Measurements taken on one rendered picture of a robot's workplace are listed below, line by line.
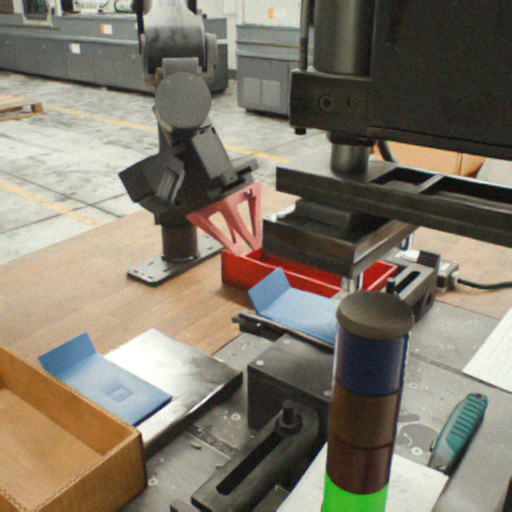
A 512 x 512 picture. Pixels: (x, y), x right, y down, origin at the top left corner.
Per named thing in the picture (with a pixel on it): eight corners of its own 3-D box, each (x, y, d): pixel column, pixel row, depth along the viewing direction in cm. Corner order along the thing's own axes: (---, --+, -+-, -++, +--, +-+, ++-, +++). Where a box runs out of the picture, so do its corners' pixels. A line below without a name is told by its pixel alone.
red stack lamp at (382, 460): (345, 436, 36) (349, 394, 34) (401, 464, 34) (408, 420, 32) (313, 473, 33) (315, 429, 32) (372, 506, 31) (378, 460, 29)
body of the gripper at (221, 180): (229, 189, 62) (199, 127, 61) (176, 212, 70) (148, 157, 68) (264, 170, 67) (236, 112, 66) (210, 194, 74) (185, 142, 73)
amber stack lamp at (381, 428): (349, 392, 34) (353, 346, 33) (408, 418, 32) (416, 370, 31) (316, 427, 32) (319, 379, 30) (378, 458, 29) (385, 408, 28)
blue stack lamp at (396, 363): (353, 344, 33) (358, 293, 31) (416, 368, 31) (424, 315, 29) (319, 376, 30) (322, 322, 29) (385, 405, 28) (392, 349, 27)
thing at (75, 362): (88, 349, 73) (85, 330, 72) (172, 398, 64) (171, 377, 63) (40, 376, 68) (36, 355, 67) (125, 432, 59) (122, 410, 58)
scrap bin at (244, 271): (264, 257, 102) (264, 226, 99) (394, 300, 88) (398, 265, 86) (221, 283, 93) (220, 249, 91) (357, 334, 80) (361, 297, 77)
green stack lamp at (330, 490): (341, 477, 37) (344, 438, 36) (395, 505, 35) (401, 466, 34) (310, 515, 35) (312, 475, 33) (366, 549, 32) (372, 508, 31)
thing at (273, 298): (279, 286, 74) (278, 266, 72) (389, 323, 65) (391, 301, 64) (246, 311, 69) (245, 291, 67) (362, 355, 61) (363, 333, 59)
